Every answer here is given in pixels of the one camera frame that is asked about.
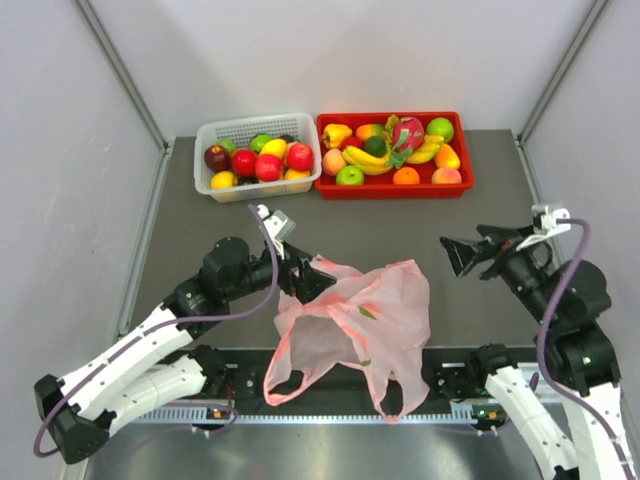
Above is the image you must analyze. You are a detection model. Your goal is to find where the pink yellow peach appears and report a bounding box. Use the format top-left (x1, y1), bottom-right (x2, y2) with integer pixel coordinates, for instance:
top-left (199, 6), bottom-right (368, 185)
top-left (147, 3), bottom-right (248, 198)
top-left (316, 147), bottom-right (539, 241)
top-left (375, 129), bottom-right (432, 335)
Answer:
top-left (431, 167), bottom-right (462, 185)

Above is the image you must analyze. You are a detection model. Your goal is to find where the yellow orange mango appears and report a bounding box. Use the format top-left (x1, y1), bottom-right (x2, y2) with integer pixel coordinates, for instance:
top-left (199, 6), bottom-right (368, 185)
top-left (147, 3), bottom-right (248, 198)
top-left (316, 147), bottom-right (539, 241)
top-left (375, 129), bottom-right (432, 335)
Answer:
top-left (434, 143), bottom-right (461, 170)

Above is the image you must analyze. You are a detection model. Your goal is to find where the orange tangerine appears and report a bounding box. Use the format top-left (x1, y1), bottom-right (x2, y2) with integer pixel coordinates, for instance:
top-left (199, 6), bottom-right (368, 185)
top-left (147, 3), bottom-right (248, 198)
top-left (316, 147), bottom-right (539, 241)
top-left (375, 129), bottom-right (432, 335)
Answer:
top-left (392, 167), bottom-right (421, 185)

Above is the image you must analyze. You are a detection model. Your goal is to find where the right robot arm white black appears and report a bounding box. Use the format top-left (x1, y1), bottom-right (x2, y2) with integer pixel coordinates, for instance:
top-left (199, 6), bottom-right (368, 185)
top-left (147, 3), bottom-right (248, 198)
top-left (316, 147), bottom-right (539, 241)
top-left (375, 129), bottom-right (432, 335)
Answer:
top-left (436, 219), bottom-right (638, 479)

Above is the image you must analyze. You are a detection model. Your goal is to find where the peach with leaf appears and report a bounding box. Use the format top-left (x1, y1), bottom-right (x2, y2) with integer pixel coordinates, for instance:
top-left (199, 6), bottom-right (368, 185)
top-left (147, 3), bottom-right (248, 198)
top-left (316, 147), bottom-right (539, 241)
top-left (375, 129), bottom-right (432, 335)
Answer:
top-left (322, 148), bottom-right (347, 177)

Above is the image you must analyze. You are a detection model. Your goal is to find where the green lime in basket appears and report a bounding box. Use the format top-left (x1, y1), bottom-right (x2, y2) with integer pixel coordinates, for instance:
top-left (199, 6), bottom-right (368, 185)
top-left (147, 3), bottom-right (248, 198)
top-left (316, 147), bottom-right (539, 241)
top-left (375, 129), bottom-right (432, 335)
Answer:
top-left (249, 133), bottom-right (273, 154)

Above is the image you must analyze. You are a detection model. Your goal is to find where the pink dragon fruit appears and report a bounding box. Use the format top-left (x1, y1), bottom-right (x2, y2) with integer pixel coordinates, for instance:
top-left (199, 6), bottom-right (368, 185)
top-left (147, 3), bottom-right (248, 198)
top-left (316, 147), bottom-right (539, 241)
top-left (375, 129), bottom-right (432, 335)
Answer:
top-left (387, 116), bottom-right (425, 168)

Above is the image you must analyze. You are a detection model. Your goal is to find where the dark green avocado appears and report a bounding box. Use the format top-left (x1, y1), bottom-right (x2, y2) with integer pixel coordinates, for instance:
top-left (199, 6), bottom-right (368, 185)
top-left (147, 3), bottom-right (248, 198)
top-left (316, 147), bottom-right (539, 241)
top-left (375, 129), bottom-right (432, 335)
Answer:
top-left (363, 136), bottom-right (387, 158)

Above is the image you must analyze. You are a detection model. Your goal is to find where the yellow lemon top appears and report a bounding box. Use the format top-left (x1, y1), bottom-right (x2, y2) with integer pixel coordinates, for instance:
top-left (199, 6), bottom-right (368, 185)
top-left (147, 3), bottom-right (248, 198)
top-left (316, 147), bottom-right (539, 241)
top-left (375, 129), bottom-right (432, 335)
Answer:
top-left (260, 138), bottom-right (288, 159)

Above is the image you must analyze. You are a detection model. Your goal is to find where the large green apple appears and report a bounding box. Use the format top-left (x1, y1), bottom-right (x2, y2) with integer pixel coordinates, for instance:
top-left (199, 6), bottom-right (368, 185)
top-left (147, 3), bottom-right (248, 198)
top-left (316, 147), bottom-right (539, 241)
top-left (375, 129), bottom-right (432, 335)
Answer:
top-left (425, 117), bottom-right (455, 143)

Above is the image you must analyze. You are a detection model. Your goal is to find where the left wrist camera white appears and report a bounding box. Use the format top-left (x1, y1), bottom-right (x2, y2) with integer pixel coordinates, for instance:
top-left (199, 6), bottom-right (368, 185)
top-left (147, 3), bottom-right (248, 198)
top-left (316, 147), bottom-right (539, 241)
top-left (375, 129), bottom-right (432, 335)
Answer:
top-left (257, 204), bottom-right (296, 257)

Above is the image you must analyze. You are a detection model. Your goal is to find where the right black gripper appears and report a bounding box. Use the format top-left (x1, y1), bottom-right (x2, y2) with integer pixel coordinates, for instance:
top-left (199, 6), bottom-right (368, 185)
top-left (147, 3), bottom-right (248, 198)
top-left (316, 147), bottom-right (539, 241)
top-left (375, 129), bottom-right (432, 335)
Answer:
top-left (439, 220), bottom-right (560, 326)

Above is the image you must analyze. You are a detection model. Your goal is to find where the yellow bell pepper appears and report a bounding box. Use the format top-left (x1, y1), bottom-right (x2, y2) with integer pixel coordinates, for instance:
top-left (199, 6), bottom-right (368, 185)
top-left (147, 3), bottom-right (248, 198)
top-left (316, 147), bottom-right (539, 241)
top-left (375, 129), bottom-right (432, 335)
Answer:
top-left (322, 123), bottom-right (353, 149)

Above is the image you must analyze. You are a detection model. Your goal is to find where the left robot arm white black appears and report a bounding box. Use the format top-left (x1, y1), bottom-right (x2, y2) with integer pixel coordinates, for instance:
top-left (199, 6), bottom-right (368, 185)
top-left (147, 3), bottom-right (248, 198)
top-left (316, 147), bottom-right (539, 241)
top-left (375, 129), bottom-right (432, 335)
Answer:
top-left (34, 237), bottom-right (337, 465)

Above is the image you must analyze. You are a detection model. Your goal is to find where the small green fruit behind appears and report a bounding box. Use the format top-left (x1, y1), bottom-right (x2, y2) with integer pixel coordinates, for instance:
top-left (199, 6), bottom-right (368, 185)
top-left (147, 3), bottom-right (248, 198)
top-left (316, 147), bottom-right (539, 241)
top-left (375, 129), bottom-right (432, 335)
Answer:
top-left (217, 138), bottom-right (238, 154)

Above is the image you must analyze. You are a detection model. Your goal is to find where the pink plastic bag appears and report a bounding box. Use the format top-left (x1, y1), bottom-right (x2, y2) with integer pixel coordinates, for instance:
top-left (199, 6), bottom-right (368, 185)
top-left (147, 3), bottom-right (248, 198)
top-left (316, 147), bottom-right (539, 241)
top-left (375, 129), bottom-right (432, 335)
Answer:
top-left (263, 256), bottom-right (431, 424)

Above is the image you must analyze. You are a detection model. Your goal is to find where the yellow banana bunch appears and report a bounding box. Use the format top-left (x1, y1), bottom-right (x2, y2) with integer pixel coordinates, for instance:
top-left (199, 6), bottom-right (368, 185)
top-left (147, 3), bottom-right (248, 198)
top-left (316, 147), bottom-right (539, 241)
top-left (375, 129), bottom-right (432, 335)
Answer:
top-left (342, 115), bottom-right (444, 176)

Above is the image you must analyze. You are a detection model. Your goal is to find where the red pomegranate fruit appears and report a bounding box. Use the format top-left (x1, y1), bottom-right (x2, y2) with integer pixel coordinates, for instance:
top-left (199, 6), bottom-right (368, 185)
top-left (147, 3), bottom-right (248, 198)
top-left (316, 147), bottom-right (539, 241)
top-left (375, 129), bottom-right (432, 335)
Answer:
top-left (340, 136), bottom-right (363, 150)

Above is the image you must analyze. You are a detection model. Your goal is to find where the red apple middle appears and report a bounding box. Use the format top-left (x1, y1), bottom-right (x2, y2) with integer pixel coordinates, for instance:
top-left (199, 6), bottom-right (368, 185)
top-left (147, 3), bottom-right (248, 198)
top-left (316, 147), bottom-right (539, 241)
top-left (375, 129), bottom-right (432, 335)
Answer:
top-left (255, 154), bottom-right (284, 182)

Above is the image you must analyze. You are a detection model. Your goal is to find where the red apple left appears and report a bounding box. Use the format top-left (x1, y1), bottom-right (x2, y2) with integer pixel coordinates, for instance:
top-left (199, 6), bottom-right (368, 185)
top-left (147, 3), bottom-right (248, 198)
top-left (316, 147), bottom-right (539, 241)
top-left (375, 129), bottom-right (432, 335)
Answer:
top-left (231, 148), bottom-right (257, 177)

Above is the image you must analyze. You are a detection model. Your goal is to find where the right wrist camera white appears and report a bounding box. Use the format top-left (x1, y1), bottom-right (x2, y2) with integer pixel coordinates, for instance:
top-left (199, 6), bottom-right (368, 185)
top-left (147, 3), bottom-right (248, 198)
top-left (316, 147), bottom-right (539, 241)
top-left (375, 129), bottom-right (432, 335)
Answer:
top-left (516, 204), bottom-right (571, 251)

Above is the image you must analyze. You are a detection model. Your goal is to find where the red apple right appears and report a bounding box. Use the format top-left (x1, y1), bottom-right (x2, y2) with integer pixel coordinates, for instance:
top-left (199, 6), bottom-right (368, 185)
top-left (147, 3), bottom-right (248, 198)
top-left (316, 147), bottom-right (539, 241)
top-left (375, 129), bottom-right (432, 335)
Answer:
top-left (285, 142), bottom-right (314, 171)

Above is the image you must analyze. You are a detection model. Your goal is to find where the small green apple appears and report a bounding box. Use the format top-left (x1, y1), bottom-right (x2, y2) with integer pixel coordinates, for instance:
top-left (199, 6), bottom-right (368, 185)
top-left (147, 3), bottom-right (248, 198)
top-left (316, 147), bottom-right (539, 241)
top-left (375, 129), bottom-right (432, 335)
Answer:
top-left (335, 165), bottom-right (365, 186)

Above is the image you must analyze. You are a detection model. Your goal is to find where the white perforated plastic basket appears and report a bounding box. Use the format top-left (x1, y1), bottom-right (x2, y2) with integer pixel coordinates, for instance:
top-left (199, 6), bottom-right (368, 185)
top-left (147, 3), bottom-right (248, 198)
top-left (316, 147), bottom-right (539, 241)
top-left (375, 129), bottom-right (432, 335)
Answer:
top-left (193, 112), bottom-right (322, 203)

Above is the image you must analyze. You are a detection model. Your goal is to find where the red plastic tray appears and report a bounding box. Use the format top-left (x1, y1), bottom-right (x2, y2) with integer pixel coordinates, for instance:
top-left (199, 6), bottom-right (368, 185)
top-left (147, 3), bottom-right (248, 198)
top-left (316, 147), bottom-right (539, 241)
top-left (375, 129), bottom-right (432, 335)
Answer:
top-left (315, 111), bottom-right (475, 200)

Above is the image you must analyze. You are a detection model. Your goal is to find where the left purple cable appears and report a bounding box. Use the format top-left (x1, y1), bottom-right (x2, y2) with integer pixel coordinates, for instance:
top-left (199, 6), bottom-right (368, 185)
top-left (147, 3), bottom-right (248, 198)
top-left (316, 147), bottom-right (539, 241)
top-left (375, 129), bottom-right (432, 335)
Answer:
top-left (32, 203), bottom-right (281, 459)

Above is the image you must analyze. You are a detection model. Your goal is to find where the yellow lemon front left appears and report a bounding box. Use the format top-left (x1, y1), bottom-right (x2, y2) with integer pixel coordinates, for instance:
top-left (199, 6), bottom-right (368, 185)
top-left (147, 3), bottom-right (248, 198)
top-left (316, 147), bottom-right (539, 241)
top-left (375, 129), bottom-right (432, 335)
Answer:
top-left (210, 170), bottom-right (238, 190)

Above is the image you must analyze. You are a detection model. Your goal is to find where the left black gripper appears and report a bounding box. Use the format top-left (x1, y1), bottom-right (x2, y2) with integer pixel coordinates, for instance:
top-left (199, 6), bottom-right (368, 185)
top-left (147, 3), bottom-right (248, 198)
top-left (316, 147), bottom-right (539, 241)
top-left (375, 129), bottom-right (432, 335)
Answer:
top-left (225, 238), bottom-right (336, 303)

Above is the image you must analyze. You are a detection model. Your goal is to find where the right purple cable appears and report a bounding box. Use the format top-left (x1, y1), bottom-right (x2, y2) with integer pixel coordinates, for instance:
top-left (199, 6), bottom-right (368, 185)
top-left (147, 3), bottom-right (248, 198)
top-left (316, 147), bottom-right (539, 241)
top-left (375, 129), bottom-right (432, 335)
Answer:
top-left (502, 218), bottom-right (636, 480)

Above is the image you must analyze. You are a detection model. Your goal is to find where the orange green mango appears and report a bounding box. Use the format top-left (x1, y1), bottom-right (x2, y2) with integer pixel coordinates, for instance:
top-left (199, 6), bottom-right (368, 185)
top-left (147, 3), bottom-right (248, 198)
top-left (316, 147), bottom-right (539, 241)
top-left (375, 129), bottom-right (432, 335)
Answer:
top-left (355, 123), bottom-right (385, 142)

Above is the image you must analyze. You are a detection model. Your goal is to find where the purple cable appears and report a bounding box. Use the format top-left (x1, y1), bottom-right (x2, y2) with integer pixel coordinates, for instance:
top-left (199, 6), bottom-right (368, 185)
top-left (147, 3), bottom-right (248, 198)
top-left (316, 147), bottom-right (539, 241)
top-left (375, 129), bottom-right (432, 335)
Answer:
top-left (32, 203), bottom-right (281, 459)
top-left (502, 218), bottom-right (636, 480)

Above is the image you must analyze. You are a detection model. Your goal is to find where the yellow lemon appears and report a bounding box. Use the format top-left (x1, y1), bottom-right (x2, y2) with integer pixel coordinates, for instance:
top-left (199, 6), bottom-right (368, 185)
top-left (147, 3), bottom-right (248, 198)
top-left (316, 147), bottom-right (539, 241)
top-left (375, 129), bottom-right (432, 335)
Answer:
top-left (284, 169), bottom-right (311, 181)
top-left (260, 138), bottom-right (288, 159)
top-left (210, 170), bottom-right (238, 190)

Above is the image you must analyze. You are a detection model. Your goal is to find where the yellow lemon front right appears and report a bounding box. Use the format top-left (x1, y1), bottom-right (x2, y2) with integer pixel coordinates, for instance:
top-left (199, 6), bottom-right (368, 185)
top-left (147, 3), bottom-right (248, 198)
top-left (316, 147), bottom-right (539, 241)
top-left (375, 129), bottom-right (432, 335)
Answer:
top-left (284, 169), bottom-right (311, 181)

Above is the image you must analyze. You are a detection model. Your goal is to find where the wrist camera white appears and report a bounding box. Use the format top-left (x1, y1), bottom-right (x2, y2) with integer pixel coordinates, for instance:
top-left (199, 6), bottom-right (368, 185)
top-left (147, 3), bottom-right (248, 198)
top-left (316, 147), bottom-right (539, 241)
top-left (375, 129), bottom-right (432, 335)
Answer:
top-left (516, 204), bottom-right (571, 251)
top-left (257, 204), bottom-right (296, 257)

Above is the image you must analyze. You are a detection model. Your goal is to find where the dark red apple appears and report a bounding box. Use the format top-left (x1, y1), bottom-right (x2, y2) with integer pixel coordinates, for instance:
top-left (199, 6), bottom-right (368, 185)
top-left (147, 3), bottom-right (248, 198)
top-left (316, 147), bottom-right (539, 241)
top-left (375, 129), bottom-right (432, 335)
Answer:
top-left (203, 144), bottom-right (231, 173)

